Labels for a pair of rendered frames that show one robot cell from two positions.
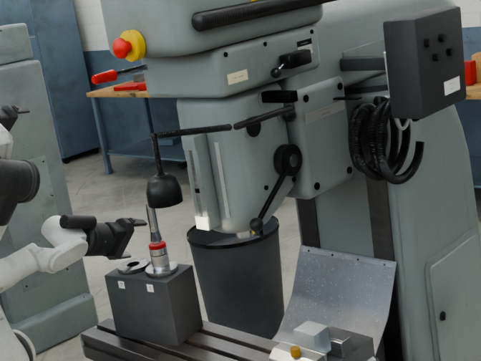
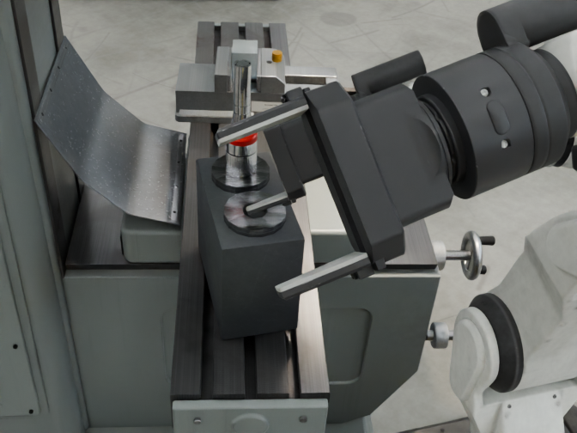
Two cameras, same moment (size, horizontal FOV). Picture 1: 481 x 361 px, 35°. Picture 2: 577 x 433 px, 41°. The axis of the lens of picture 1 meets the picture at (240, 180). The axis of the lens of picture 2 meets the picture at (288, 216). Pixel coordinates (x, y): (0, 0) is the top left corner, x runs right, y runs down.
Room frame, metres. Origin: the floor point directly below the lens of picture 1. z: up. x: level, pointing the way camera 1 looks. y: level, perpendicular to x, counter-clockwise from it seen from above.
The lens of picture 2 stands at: (2.63, 0.91, 1.83)
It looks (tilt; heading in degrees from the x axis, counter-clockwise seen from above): 39 degrees down; 219
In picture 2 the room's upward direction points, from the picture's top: 4 degrees clockwise
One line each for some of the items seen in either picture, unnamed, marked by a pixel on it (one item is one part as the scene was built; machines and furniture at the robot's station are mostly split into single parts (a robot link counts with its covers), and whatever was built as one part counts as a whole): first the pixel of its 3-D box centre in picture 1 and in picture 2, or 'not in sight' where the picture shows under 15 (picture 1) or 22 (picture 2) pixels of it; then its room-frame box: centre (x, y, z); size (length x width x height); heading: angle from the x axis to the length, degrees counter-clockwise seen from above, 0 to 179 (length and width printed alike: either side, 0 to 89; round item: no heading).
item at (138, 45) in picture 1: (132, 45); not in sight; (1.52, 0.17, 1.76); 0.06 x 0.02 x 0.06; 45
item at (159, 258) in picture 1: (159, 256); (240, 154); (1.94, 0.25, 1.16); 0.05 x 0.05 x 0.06
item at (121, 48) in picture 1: (122, 47); not in sight; (1.50, 0.19, 1.76); 0.04 x 0.03 x 0.04; 45
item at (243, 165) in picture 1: (235, 156); not in sight; (1.68, 0.00, 1.47); 0.21 x 0.19 x 0.32; 45
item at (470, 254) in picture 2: not in sight; (456, 255); (1.33, 0.36, 0.64); 0.16 x 0.12 x 0.12; 135
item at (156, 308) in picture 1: (153, 299); (246, 240); (1.97, 0.29, 1.04); 0.22 x 0.12 x 0.20; 56
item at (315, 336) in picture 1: (312, 339); (245, 59); (1.57, -0.11, 1.05); 0.06 x 0.05 x 0.06; 43
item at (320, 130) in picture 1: (288, 135); not in sight; (1.82, -0.13, 1.47); 0.24 x 0.19 x 0.26; 45
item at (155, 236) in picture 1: (153, 223); (241, 98); (1.94, 0.25, 1.26); 0.03 x 0.03 x 0.11
